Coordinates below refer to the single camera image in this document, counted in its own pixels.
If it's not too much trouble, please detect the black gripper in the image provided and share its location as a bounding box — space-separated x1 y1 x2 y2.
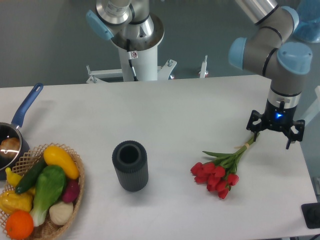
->
246 100 306 150

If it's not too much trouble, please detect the red tulip bouquet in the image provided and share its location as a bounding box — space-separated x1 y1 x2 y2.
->
190 134 259 200

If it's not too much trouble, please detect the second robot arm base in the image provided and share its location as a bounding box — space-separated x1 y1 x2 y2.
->
85 0 165 51

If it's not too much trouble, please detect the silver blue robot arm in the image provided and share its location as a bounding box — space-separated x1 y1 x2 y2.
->
228 0 313 148

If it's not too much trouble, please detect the blue translucent container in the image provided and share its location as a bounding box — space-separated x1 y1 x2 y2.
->
293 0 320 43

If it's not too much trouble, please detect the black device at edge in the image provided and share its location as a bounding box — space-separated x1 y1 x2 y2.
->
301 202 320 229

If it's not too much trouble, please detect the dark grey ribbed vase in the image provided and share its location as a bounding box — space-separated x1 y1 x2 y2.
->
112 140 149 192

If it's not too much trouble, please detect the purple red onion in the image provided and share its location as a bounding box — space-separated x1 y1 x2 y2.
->
61 179 80 203

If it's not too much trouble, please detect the yellow squash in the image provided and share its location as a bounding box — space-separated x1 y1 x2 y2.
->
43 145 80 180

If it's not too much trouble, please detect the green lettuce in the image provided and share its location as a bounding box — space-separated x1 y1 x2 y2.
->
30 165 66 227

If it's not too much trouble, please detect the white garlic bulb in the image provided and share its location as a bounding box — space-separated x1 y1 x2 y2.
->
49 201 74 226

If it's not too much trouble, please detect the dark green cucumber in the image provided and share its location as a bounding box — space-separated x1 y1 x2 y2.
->
15 158 47 194

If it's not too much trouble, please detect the woven wicker basket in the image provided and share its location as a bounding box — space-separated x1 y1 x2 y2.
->
0 143 85 240

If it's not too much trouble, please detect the bread roll in saucepan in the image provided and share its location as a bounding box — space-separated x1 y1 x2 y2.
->
0 137 20 159

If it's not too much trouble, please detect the orange fruit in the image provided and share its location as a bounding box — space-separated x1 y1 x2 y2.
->
5 210 34 240

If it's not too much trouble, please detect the yellow bell pepper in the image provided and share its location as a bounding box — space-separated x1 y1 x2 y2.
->
0 190 33 215

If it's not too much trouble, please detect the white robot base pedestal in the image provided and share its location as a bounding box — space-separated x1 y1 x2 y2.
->
118 46 158 82

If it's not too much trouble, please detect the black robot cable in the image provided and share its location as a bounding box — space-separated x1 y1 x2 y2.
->
125 39 139 82

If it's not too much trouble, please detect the white metal frame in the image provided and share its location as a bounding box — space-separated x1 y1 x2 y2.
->
86 54 209 84

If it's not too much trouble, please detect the blue handled saucepan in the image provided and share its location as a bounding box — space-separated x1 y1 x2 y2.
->
0 83 44 181

